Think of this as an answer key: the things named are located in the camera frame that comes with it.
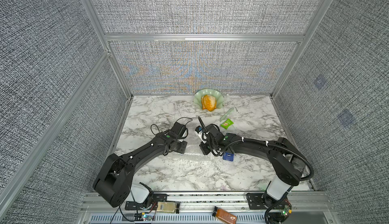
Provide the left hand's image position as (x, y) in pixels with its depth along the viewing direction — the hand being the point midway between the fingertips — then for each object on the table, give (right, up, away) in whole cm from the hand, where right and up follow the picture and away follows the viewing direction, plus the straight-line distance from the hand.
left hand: (183, 145), depth 86 cm
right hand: (+9, +2, +1) cm, 9 cm away
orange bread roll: (+16, +25, +17) cm, 35 cm away
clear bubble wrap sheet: (+6, -7, -3) cm, 9 cm away
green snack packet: (+28, +11, +16) cm, 34 cm away
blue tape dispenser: (+25, -5, -3) cm, 25 cm away
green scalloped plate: (+25, +29, +26) cm, 46 cm away
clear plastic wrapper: (+28, +16, +20) cm, 38 cm away
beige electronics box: (-7, -24, -18) cm, 31 cm away
